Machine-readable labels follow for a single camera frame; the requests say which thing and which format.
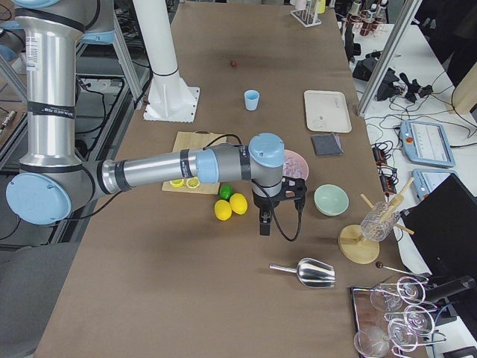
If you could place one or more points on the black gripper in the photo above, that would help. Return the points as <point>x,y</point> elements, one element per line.
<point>261,202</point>

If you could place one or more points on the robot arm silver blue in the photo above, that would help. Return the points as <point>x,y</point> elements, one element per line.
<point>53,181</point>

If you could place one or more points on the pink bowl of ice cubes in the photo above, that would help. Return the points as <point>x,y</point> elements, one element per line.
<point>295,165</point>

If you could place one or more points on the metal ice scoop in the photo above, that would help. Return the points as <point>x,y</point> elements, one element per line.
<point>310,272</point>

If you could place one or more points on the wooden cup tree stand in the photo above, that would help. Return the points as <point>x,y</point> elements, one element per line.
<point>358,248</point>

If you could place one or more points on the light blue plastic cup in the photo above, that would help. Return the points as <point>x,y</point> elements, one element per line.
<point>251,99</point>

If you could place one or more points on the yellow lemon right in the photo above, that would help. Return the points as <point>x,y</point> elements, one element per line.
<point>238,203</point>

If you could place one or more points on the yellow lemon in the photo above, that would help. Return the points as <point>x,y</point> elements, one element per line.
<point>222,210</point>
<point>238,203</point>

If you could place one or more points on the yellow lemon left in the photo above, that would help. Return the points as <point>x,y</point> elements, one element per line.
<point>222,210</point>

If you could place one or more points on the green lime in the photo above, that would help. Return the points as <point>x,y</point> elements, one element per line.
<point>226,191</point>

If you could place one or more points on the green empty bowl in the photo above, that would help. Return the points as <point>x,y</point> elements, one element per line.
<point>331,200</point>

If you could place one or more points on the lemon half slice right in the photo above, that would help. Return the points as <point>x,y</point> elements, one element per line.
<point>192,183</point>

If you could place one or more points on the lemon half slice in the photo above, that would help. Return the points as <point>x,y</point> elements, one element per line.
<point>177,183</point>
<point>192,183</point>

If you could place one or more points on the lemon half slice left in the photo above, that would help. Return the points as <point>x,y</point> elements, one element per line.
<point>177,183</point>

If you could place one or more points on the grey folded cloth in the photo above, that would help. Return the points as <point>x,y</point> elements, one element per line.
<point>327,144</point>

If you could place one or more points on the clear glass mug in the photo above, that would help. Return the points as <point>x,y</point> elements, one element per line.
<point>373,227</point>

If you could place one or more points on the wooden cutting board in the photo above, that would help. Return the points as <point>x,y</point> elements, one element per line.
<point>195,140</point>

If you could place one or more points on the cream rabbit tray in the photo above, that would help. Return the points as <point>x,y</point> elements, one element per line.
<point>326,111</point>

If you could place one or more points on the wine glass rack tray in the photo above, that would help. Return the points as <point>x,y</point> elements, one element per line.
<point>394,319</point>

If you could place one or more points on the blue teach pendant near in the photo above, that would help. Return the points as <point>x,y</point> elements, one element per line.
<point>426,180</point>

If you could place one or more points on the blue teach pendant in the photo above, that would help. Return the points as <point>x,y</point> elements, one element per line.
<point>426,143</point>
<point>426,180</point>

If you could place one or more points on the blue teach pendant far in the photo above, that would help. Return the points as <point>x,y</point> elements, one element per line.
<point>426,143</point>

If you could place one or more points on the black laptop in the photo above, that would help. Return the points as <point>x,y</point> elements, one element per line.
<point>444,225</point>

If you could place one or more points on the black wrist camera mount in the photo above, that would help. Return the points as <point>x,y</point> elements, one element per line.
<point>293,189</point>

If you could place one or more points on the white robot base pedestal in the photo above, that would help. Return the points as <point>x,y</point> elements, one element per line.
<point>170,99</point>

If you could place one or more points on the white wire cup rack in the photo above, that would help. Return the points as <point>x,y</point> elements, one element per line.
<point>306,12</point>

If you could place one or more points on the aluminium frame post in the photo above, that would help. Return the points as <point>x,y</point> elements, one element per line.
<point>403,21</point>

